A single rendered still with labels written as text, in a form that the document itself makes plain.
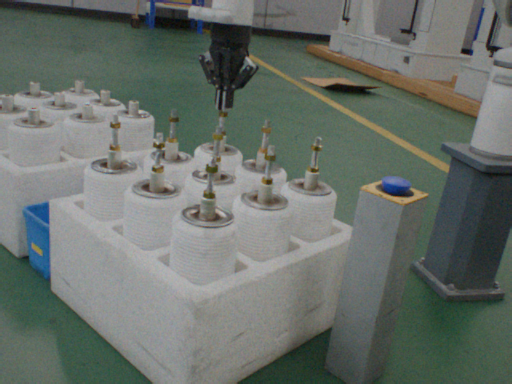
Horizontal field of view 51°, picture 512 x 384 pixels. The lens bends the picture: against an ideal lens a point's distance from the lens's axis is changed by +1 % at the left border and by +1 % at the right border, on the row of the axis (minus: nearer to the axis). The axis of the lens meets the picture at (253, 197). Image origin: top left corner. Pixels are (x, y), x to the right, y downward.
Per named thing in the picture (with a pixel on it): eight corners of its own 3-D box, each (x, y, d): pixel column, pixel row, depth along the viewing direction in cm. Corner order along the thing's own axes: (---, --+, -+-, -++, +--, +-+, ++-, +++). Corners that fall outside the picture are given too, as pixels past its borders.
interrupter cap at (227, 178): (205, 189, 86) (206, 185, 86) (183, 174, 91) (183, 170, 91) (244, 184, 90) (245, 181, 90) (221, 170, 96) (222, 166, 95)
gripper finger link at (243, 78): (248, 63, 96) (228, 82, 99) (253, 71, 96) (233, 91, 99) (257, 62, 98) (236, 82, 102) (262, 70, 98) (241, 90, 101)
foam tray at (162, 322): (210, 239, 125) (218, 166, 119) (347, 318, 101) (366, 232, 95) (50, 290, 98) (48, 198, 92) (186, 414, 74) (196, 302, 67)
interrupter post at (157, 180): (150, 187, 84) (152, 167, 82) (166, 190, 84) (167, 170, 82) (146, 193, 81) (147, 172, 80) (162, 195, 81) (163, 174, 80)
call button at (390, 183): (389, 186, 78) (391, 174, 78) (414, 195, 76) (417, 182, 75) (374, 191, 76) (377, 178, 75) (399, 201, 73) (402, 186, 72)
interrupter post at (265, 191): (260, 206, 82) (262, 186, 81) (254, 200, 84) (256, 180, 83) (274, 205, 83) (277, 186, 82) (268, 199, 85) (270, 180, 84)
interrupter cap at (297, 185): (322, 182, 96) (322, 178, 96) (338, 198, 89) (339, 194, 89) (282, 181, 94) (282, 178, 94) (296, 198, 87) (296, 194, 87)
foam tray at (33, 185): (90, 170, 158) (90, 110, 152) (174, 217, 134) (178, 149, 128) (-56, 195, 131) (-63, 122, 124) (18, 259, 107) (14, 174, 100)
